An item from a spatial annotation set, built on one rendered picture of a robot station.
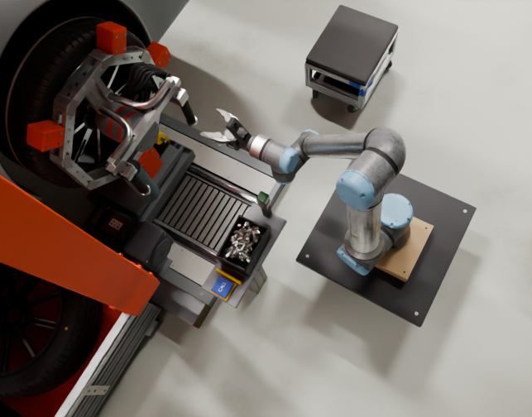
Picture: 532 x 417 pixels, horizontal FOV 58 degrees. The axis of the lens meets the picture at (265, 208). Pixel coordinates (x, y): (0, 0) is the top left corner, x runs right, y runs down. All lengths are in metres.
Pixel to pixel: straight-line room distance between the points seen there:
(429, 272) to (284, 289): 0.72
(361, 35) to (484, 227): 1.16
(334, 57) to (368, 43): 0.19
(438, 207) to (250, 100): 1.26
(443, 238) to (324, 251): 0.52
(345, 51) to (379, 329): 1.40
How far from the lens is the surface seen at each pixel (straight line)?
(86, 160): 2.16
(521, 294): 2.63
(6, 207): 1.16
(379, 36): 2.70
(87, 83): 1.77
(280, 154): 1.74
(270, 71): 3.00
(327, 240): 2.19
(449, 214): 2.31
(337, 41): 2.67
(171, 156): 2.55
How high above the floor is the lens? 2.40
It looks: 69 degrees down
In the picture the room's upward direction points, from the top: 17 degrees counter-clockwise
